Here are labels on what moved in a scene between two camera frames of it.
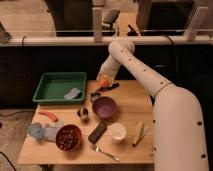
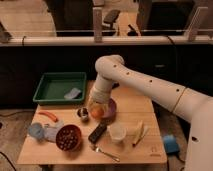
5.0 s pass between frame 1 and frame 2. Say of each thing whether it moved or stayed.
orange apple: moved
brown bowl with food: stayed
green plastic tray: stayed
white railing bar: stayed
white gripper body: moved
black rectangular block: stayed
